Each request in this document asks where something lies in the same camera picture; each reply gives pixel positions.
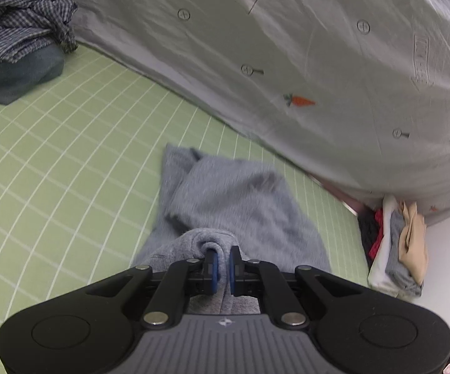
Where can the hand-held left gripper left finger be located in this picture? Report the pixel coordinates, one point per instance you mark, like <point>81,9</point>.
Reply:
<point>214,276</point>

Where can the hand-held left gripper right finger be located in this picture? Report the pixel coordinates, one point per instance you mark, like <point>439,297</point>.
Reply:
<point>232,274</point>

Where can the grey zip hoodie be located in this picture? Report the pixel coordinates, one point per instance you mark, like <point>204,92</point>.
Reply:
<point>228,202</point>

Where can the stack of folded clothes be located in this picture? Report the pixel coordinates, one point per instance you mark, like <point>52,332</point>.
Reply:
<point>380,270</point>

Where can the grey folded garment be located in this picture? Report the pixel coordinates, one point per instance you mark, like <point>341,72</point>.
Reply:
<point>398,257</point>

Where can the beige folded garment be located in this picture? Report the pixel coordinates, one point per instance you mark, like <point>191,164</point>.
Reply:
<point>414,237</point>

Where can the red folded garment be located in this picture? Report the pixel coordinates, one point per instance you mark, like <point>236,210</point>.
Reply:
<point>377,237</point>

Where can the black folded garment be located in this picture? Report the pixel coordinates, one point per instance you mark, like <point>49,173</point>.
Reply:
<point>367,226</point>

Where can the grey carrot print quilt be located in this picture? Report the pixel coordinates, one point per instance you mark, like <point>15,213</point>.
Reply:
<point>287,46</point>

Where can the dark teal garment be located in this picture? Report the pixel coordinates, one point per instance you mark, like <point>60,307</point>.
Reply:
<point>22,74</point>

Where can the blue checked shirt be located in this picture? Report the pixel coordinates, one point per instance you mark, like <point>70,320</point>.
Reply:
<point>14,15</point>

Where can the brown bed rail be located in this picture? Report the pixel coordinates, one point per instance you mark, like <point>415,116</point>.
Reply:
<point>338,193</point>

